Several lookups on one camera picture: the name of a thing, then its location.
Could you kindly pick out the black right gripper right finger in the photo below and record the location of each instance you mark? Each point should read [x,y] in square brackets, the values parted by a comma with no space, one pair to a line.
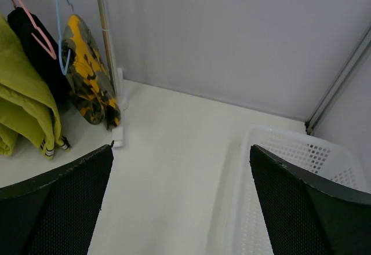
[305,213]

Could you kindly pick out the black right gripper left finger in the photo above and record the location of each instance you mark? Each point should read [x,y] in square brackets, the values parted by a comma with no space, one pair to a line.
[56,211]

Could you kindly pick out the lime green trousers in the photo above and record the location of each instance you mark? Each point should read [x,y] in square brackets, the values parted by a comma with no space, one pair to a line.
[27,105]

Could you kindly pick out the yellow camouflage trousers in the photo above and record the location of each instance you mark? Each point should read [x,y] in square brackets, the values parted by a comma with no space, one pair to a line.
[91,90]

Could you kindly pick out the pink hanger with black trousers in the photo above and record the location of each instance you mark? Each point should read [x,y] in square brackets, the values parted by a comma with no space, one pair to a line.
[47,46]

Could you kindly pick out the black trousers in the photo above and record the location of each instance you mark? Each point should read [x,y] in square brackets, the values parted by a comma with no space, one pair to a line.
[47,67]

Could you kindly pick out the white plastic mesh basket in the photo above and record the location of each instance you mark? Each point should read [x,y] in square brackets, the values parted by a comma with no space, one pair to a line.
[247,233]

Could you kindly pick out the white metal clothes rack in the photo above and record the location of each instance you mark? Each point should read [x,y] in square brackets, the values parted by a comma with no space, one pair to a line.
[116,73]

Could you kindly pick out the aluminium corner frame post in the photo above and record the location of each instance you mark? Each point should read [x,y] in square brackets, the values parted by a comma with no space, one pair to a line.
[342,79]

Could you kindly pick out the light blue wire hanger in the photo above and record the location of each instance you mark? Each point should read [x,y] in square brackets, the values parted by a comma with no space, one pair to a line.
[63,66]

